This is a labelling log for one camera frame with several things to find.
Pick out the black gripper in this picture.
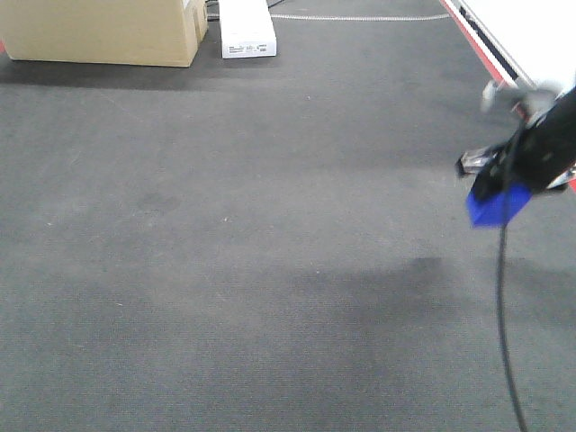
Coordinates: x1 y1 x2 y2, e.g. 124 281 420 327
456 85 575 201

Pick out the blue plastic block part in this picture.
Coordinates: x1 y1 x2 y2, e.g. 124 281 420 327
465 184 532 228

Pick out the long white carton box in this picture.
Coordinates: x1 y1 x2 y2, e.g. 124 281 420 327
219 0 277 59

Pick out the large cardboard box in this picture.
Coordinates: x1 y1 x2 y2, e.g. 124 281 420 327
1 0 208 68

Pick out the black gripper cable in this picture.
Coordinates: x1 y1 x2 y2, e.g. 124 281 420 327
494 116 530 432

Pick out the red conveyor side rail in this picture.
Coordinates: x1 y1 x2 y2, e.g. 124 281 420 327
439 0 576 194

